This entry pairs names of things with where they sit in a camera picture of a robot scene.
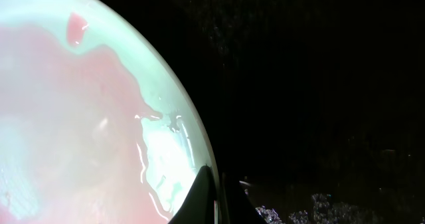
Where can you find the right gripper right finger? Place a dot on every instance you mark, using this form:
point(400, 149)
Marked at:
point(237, 209)

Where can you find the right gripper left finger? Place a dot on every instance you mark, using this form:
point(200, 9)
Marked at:
point(199, 204)

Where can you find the pale green plate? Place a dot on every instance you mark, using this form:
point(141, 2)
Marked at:
point(95, 126)

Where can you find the round black tray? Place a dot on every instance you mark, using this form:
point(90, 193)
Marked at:
point(318, 105)

